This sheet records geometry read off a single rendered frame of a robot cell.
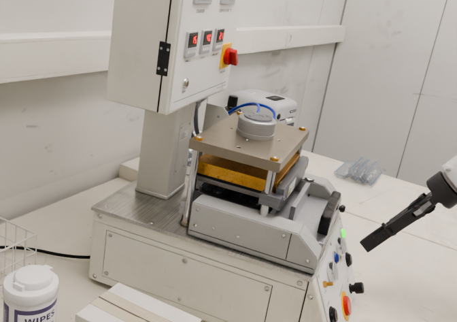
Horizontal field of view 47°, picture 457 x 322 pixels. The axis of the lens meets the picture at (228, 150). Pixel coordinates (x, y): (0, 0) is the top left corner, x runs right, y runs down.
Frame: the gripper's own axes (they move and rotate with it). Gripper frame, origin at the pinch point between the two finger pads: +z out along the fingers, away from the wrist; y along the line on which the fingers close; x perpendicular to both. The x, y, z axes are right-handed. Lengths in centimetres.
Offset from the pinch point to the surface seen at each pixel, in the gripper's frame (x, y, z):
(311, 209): -13.6, 11.6, 3.4
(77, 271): -33, 33, 47
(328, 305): 2.6, 24.3, 7.7
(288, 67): -83, -151, 28
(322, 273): -2.7, 23.7, 4.8
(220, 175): -29.0, 27.9, 7.5
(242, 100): -66, -75, 32
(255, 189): -22.8, 26.5, 4.1
